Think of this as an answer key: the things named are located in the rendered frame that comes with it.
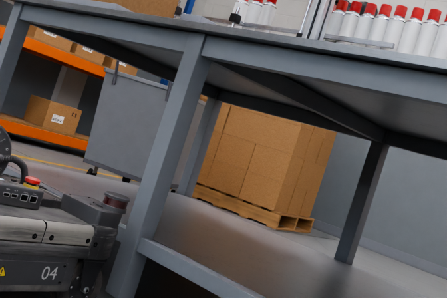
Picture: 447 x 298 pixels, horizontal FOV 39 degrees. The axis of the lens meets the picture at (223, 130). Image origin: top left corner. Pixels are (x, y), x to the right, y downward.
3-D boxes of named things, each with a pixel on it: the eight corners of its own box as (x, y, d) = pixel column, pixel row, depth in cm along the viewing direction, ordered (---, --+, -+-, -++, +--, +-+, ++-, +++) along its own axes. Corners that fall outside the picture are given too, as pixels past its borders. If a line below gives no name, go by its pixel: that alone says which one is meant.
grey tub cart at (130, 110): (120, 180, 516) (157, 70, 518) (188, 205, 496) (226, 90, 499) (63, 175, 432) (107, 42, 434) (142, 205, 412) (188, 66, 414)
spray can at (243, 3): (238, 48, 227) (256, -5, 227) (229, 44, 223) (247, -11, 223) (227, 46, 230) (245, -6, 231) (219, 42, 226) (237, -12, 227)
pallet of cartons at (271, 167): (310, 233, 596) (355, 94, 600) (274, 229, 526) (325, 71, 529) (209, 194, 659) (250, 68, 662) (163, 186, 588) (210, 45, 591)
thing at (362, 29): (362, 71, 193) (383, 8, 193) (355, 66, 189) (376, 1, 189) (348, 68, 196) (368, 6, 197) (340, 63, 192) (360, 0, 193)
